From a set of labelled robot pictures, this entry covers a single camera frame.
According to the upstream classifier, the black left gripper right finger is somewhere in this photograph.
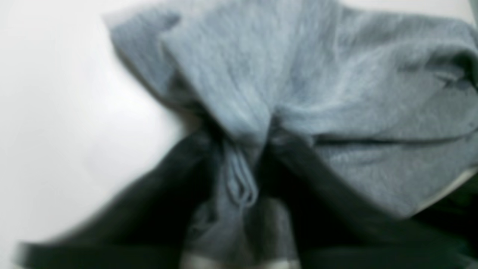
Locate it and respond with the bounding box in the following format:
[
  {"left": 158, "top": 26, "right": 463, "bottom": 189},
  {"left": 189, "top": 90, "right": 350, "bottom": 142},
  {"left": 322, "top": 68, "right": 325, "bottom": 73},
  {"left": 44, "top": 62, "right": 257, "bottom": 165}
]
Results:
[{"left": 263, "top": 138, "right": 477, "bottom": 269}]

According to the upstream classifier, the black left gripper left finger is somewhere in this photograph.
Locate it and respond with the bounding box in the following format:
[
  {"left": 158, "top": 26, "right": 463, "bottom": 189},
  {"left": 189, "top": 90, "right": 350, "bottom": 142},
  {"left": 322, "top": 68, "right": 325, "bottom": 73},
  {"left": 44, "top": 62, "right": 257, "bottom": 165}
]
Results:
[{"left": 17, "top": 131, "right": 217, "bottom": 269}]

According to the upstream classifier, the dark grey t-shirt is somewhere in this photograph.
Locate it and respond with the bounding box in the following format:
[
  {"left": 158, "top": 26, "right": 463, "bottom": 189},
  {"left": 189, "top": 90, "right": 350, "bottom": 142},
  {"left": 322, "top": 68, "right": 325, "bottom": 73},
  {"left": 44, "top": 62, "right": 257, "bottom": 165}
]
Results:
[{"left": 105, "top": 0, "right": 477, "bottom": 268}]

